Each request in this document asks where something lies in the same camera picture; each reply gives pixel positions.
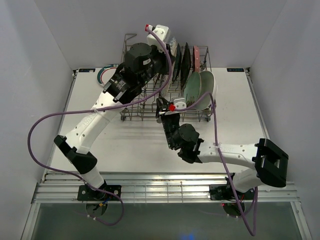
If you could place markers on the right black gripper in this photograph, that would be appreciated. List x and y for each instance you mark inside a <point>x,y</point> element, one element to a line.
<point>162,109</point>

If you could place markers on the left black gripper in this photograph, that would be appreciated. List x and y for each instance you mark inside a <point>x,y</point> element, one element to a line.
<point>165,69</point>

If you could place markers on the teal square plate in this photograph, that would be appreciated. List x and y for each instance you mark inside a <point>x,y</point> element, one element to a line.
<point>177,64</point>

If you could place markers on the black floral square plate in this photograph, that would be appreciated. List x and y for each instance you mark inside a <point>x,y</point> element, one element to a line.
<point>187,65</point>

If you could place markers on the light green floral plate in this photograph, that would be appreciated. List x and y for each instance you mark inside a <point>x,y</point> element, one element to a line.
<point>192,88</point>

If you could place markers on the white oval plate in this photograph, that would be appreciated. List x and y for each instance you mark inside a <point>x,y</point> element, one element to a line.
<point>208,84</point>

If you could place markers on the small teal red rimmed plate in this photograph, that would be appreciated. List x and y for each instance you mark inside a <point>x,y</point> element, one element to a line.
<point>106,73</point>

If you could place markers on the grey speckled round plate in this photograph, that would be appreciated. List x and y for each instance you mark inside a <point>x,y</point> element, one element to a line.
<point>172,49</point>

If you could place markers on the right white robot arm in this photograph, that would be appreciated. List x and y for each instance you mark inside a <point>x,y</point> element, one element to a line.
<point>265,162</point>

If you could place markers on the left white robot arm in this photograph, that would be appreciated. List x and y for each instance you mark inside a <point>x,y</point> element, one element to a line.
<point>141,63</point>

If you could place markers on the pink polka dot plate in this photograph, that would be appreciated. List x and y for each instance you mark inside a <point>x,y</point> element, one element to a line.
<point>196,63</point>

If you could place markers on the right XDOF label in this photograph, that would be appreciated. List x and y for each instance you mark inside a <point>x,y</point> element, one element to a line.
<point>235,70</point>

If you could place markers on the xdof label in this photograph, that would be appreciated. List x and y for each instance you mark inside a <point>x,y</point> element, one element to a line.
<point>86,70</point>
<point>235,70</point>

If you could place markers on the left XDOF label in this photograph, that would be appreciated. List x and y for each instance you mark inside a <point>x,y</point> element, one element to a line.
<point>86,70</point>

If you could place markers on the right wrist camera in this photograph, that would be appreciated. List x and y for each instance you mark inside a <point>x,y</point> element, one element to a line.
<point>176,104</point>

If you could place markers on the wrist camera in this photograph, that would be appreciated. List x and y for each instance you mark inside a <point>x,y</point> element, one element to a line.
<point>162,32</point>
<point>176,104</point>

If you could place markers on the grey wire dish rack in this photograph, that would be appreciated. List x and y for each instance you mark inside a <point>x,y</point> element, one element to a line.
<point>147,109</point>

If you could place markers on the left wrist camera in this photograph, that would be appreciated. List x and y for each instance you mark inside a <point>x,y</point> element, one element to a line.
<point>162,32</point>

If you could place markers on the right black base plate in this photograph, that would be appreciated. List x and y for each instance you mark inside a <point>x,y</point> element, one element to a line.
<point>219,192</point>

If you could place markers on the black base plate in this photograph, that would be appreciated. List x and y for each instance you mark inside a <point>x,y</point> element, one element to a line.
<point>85,193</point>
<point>219,192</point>

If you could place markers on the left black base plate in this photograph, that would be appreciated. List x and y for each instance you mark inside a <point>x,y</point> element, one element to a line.
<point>85,193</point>

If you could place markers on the aluminium frame rail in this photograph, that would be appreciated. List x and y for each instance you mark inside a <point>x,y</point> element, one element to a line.
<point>135,188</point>

